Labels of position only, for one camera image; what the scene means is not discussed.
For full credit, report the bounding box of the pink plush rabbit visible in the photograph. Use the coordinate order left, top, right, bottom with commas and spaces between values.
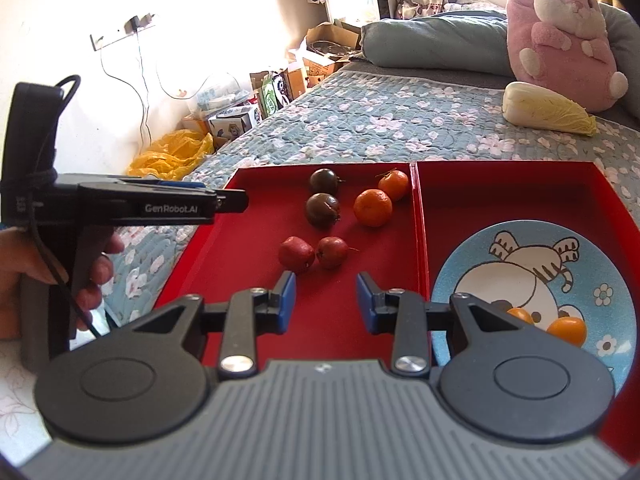
505, 0, 629, 114

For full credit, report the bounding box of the orange tangerine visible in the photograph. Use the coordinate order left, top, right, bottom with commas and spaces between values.
376, 170, 410, 203
353, 188, 393, 228

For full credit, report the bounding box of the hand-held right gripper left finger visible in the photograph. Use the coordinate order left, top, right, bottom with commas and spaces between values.
132, 270, 297, 380

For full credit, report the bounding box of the small red fruit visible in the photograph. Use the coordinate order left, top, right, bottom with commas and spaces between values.
316, 236, 359, 269
278, 236, 316, 274

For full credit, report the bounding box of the white wall power strip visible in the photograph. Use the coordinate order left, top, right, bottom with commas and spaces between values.
90, 11, 156, 52

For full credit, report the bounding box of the thin wall cable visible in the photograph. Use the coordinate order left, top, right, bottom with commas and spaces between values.
99, 30, 187, 161

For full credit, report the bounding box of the white printed carton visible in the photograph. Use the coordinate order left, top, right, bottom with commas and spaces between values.
206, 105, 262, 142

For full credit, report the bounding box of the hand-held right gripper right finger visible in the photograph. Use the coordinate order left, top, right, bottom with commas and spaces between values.
356, 271, 533, 377

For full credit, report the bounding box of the blue cartoon cat plate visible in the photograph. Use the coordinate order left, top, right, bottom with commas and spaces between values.
430, 220, 632, 400

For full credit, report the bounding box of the yellow plastic bag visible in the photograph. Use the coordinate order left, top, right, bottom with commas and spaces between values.
126, 129, 216, 182

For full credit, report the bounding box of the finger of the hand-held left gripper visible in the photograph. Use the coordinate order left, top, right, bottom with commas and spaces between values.
215, 188, 250, 214

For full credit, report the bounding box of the grey-green pillow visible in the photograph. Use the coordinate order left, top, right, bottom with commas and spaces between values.
360, 9, 517, 69

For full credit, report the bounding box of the person's left hand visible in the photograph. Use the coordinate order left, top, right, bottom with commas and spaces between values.
0, 227, 125, 341

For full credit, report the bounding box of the open brown cardboard box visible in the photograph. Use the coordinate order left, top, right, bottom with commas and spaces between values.
302, 21, 362, 88

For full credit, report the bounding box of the clear plastic bag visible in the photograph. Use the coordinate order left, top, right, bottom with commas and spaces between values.
186, 72, 252, 112

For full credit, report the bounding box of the napa cabbage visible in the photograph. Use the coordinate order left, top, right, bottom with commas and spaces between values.
501, 81, 599, 137

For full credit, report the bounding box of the dark purple tomato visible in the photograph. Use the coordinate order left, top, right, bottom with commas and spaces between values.
309, 168, 345, 195
305, 193, 342, 227

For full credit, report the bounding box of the green and white carton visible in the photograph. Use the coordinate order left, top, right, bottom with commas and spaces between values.
259, 73, 282, 117

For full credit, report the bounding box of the grey pillow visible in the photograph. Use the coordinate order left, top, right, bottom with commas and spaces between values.
596, 2, 640, 132

